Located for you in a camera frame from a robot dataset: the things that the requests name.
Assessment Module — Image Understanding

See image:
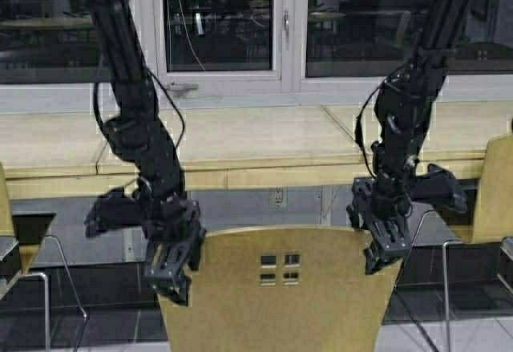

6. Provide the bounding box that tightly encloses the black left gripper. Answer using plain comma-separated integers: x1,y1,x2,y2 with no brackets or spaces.
143,197,206,307

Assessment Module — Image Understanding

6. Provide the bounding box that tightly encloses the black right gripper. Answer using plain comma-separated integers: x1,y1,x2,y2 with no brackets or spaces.
346,177,412,275

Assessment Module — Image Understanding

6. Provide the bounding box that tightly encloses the yellow wooden chair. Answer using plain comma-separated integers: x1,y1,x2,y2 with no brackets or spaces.
0,161,89,352
159,225,401,351
441,131,512,351

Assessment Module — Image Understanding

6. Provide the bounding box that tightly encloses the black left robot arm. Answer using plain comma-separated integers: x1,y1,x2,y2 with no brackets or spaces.
81,0,206,306

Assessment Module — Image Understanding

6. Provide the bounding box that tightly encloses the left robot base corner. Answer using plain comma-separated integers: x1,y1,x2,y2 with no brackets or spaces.
1,236,22,299

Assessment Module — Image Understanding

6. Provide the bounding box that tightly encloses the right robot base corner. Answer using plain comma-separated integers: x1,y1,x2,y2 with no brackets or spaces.
497,237,512,293

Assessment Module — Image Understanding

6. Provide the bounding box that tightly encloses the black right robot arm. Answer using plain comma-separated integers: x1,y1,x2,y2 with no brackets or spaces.
346,0,473,275

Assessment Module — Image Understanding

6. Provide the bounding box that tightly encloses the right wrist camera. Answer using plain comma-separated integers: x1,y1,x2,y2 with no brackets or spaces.
409,163,468,214

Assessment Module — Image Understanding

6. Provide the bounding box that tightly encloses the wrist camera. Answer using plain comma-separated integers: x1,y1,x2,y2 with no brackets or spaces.
409,163,468,214
84,187,143,238

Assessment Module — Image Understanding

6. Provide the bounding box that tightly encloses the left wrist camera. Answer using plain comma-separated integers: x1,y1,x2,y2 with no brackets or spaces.
84,187,143,238

